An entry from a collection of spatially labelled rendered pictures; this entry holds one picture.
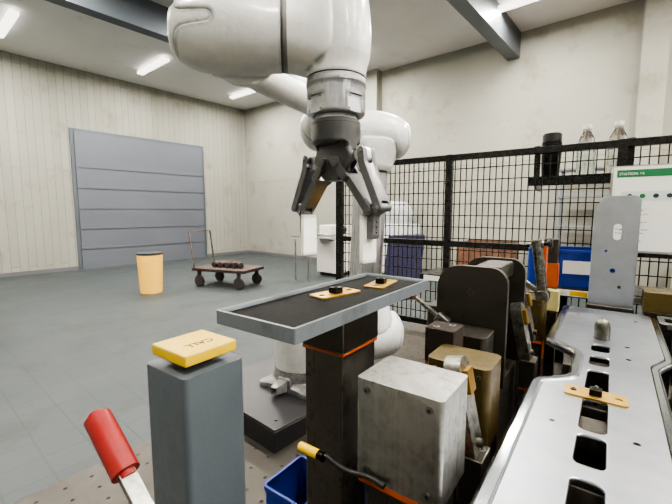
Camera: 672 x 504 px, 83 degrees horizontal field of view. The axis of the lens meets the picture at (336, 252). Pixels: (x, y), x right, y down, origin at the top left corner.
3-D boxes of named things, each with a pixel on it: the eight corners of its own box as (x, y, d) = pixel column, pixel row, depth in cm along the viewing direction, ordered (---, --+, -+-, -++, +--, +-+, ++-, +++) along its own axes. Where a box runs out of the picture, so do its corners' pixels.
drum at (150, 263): (169, 292, 609) (167, 252, 602) (144, 296, 580) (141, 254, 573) (158, 288, 635) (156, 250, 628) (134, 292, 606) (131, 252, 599)
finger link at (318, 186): (325, 162, 57) (320, 156, 58) (296, 217, 64) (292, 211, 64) (343, 164, 60) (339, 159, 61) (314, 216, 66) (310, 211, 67)
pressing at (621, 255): (632, 308, 115) (642, 195, 111) (587, 303, 121) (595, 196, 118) (632, 308, 115) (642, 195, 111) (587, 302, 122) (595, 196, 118)
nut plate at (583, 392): (563, 393, 61) (564, 386, 61) (565, 384, 64) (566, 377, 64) (629, 409, 56) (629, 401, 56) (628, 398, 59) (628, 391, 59)
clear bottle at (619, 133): (626, 174, 140) (630, 118, 138) (604, 175, 144) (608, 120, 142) (625, 175, 146) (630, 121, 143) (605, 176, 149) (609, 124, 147)
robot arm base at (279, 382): (248, 389, 113) (248, 371, 112) (292, 365, 132) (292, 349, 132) (299, 406, 104) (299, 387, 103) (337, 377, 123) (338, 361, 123)
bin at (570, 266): (630, 292, 123) (634, 252, 122) (526, 283, 138) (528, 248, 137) (621, 283, 138) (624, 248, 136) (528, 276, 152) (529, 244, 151)
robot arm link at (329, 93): (334, 64, 51) (334, 110, 52) (378, 80, 57) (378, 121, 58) (293, 81, 58) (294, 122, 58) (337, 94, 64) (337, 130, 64)
